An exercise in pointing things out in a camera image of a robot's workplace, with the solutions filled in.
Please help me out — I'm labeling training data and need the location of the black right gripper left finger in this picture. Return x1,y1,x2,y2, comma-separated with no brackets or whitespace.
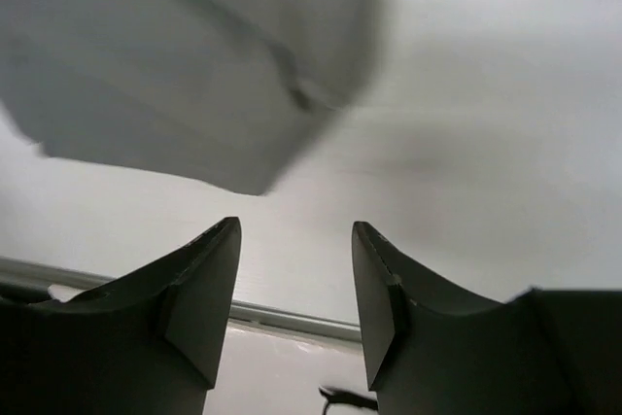
1,217,241,414

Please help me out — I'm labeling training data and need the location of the grey pleated skirt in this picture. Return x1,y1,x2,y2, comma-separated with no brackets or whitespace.
1,0,380,195

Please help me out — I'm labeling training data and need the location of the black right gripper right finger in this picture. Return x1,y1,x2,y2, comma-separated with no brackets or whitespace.
352,222,621,414

